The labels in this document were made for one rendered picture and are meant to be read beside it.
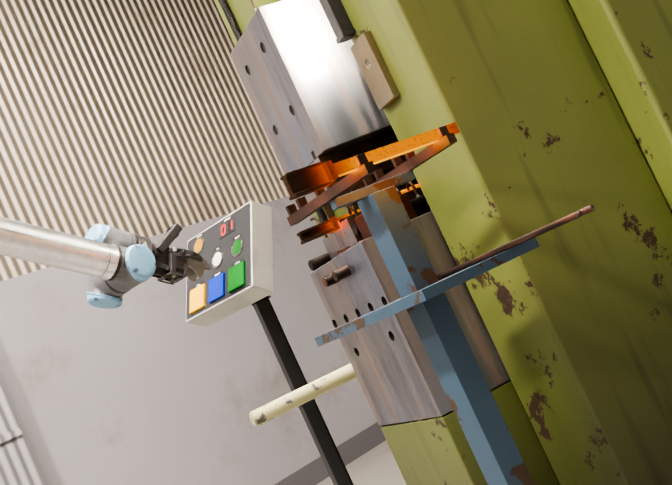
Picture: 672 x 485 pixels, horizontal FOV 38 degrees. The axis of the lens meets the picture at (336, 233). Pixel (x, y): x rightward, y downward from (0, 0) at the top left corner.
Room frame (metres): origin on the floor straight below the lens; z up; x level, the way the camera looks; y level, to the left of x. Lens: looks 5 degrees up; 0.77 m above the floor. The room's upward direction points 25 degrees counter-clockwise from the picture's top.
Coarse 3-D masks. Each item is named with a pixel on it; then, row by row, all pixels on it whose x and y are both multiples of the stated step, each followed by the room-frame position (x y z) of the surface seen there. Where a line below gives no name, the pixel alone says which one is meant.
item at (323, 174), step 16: (448, 128) 1.93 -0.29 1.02; (400, 144) 1.85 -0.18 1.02; (416, 144) 1.87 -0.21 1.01; (352, 160) 1.78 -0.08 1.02; (368, 160) 1.80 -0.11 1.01; (384, 160) 1.85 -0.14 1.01; (288, 176) 1.71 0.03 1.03; (304, 176) 1.73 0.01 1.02; (320, 176) 1.75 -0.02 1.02; (336, 176) 1.75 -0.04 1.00; (288, 192) 1.72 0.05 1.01; (304, 192) 1.71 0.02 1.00
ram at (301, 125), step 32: (288, 0) 2.45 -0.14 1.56; (256, 32) 2.48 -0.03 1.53; (288, 32) 2.43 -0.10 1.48; (320, 32) 2.46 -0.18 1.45; (256, 64) 2.55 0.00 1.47; (288, 64) 2.41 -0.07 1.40; (320, 64) 2.45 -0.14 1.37; (352, 64) 2.48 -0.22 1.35; (256, 96) 2.64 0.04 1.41; (288, 96) 2.46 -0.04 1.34; (320, 96) 2.43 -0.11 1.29; (352, 96) 2.47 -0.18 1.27; (288, 128) 2.54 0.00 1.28; (320, 128) 2.42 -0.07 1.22; (352, 128) 2.45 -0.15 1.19; (384, 128) 2.49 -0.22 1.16; (288, 160) 2.62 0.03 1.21
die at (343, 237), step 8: (408, 192) 2.59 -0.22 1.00; (424, 208) 2.54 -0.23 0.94; (352, 216) 2.46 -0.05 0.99; (344, 224) 2.48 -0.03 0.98; (352, 224) 2.46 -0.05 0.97; (336, 232) 2.54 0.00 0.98; (344, 232) 2.50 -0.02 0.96; (352, 232) 2.46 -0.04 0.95; (328, 240) 2.60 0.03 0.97; (336, 240) 2.56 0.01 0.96; (344, 240) 2.52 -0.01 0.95; (352, 240) 2.48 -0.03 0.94; (328, 248) 2.62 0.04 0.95; (336, 248) 2.58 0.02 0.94; (336, 256) 2.60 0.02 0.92
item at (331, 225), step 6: (402, 192) 2.60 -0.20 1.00; (342, 216) 2.52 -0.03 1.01; (324, 222) 2.50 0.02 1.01; (330, 222) 2.51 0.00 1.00; (336, 222) 2.50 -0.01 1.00; (312, 228) 2.48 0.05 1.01; (318, 228) 2.50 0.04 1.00; (324, 228) 2.51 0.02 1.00; (330, 228) 2.51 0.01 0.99; (336, 228) 2.50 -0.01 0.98; (300, 234) 2.48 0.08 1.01; (306, 234) 2.49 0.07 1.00; (312, 234) 2.49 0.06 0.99; (318, 234) 2.49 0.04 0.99; (324, 234) 2.50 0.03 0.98; (306, 240) 2.47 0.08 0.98
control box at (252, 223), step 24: (240, 216) 2.93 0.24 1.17; (264, 216) 2.92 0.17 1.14; (192, 240) 3.10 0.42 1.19; (216, 240) 2.99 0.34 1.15; (240, 240) 2.89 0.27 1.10; (264, 240) 2.89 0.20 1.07; (264, 264) 2.86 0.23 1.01; (192, 288) 3.03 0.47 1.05; (240, 288) 2.84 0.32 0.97; (264, 288) 2.83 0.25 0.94; (216, 312) 2.96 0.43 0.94
